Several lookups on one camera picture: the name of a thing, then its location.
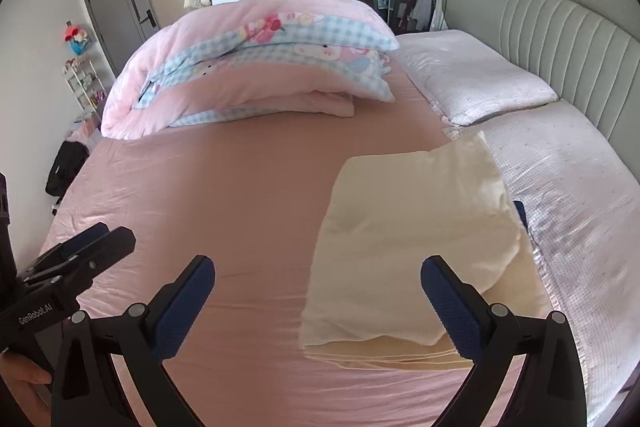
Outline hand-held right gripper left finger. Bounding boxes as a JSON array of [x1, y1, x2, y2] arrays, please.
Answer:
[[50, 254, 217, 427]]

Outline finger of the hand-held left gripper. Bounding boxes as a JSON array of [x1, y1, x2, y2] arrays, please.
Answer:
[[20, 227, 137, 290], [22, 222, 112, 275]]

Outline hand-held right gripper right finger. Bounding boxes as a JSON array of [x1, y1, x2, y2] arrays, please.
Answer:
[[420, 255, 588, 427]]

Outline cream shirt with pink sleeves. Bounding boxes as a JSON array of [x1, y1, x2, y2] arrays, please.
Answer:
[[299, 130, 551, 365]]

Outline person's left hand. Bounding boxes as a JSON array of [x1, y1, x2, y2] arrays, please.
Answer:
[[0, 354, 53, 427]]

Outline black bag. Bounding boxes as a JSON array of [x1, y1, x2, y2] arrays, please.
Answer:
[[45, 139, 91, 198]]

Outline bed with pink sheet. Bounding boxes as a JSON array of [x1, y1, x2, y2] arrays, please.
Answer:
[[37, 29, 640, 427]]

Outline white shelf rack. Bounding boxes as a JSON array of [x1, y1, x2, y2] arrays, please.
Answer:
[[62, 57, 108, 112]]

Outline pale pink pillow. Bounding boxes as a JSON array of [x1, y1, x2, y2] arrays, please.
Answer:
[[392, 29, 560, 128], [457, 99, 640, 427]]

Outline red and blue plush toy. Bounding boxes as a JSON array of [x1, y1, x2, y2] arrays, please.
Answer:
[[62, 21, 93, 56]]

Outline grey door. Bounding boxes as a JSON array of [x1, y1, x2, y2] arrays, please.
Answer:
[[80, 0, 161, 78]]

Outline grey cabinet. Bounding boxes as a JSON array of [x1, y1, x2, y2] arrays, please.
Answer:
[[151, 0, 211, 28]]

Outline folded pink checked quilt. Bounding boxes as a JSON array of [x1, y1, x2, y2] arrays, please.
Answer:
[[100, 0, 401, 140]]

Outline grey-green padded headboard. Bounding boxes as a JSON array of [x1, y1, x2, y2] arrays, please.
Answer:
[[430, 0, 640, 178]]

